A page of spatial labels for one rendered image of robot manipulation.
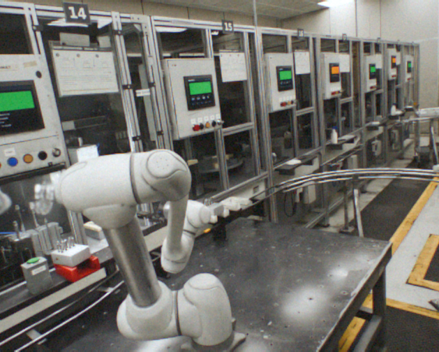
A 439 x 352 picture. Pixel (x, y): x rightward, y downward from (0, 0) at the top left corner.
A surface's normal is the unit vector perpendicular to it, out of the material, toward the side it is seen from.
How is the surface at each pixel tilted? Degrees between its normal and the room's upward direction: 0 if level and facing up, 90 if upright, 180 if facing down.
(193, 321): 87
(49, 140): 90
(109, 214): 120
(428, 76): 90
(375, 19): 90
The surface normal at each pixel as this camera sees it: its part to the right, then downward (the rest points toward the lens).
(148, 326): 0.05, 0.56
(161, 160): 0.15, -0.29
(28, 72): 0.77, 0.06
